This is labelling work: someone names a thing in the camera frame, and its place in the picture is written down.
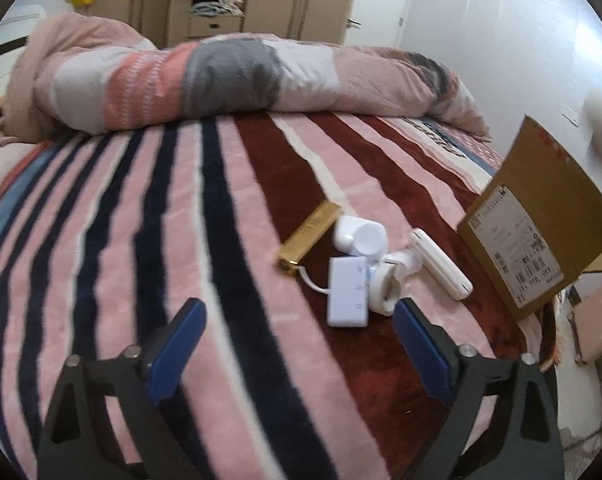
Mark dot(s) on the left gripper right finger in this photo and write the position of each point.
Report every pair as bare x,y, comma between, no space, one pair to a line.
502,422

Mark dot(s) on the gold rectangular bar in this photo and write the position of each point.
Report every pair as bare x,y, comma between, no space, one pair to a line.
312,229

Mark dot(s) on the white kato-kato plastic case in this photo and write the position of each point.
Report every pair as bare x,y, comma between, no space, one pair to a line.
440,265

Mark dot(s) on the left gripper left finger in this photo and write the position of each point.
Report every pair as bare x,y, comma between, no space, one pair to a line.
78,441

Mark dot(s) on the white blue contact lens case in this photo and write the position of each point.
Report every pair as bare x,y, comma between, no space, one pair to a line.
385,287

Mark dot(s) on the white earbuds case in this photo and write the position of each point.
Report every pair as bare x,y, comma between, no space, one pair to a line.
360,237

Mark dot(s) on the white usb hub adapter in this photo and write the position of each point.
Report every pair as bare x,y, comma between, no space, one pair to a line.
346,293

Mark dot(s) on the small white spray bottle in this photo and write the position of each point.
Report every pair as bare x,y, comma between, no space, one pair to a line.
408,260

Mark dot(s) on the pink grey striped duvet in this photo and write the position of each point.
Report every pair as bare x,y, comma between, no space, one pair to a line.
98,75

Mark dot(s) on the striped fleece blanket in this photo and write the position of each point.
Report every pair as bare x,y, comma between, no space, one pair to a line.
103,239

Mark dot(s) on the white wall socket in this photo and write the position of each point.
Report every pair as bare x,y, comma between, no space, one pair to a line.
571,115

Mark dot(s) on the white door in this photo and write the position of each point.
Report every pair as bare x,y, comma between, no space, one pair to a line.
376,23

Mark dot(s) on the white bed headboard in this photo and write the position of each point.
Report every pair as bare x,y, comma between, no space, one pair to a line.
15,28

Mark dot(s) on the brown cardboard box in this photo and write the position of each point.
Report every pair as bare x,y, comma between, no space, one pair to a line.
537,225

